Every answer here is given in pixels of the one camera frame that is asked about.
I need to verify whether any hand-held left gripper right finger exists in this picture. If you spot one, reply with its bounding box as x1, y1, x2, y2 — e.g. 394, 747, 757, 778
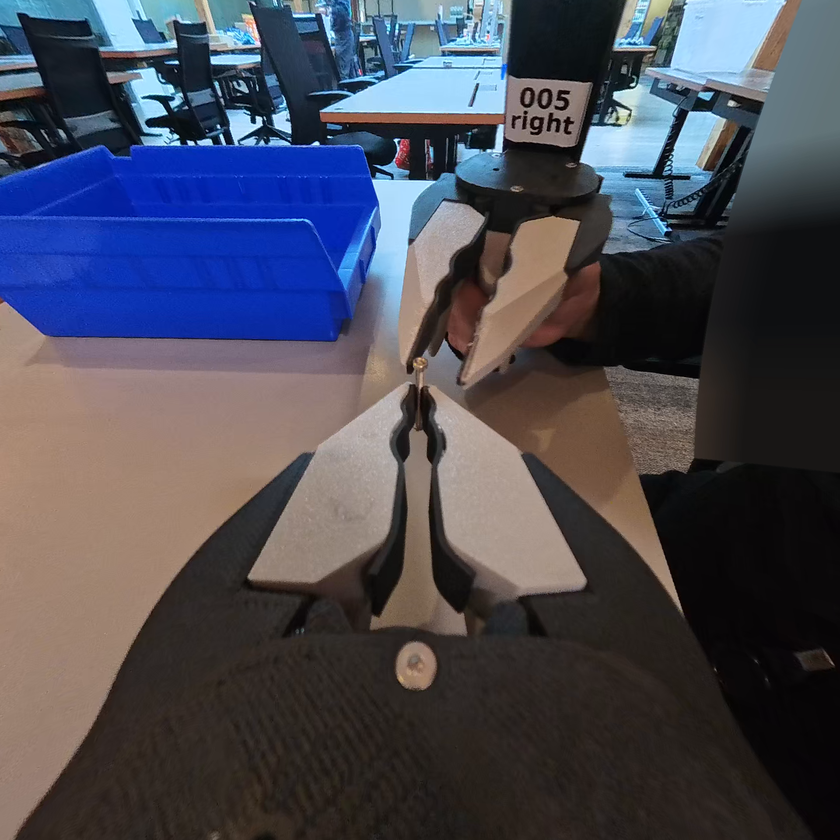
423, 384, 589, 618

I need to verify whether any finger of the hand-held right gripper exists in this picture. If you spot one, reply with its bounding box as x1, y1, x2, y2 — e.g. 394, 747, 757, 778
398, 199, 491, 370
456, 217, 583, 392

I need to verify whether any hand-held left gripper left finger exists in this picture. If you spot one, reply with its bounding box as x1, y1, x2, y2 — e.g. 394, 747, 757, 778
245, 382, 413, 621

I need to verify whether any large blue plastic bin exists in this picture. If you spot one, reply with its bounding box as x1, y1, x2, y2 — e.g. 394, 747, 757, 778
0, 144, 382, 343

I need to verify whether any person's right forearm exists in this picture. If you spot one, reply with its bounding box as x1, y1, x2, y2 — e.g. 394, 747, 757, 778
550, 230, 725, 368

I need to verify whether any wood-edged background desk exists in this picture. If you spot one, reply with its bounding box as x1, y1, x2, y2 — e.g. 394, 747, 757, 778
319, 56, 511, 179
623, 66, 777, 227

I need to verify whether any person's right hand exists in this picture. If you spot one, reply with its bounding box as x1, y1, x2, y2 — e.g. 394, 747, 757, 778
446, 261, 602, 361

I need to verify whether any white power strip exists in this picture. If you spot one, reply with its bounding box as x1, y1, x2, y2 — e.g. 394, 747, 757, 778
633, 189, 675, 240

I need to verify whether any white cardboard box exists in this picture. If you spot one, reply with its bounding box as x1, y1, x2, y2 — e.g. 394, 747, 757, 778
669, 0, 786, 72

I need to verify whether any wooden pillar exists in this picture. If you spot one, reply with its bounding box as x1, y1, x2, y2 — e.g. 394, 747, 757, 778
697, 0, 803, 172

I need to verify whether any person's body in black clothes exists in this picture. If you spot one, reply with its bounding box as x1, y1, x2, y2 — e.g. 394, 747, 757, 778
640, 459, 840, 840

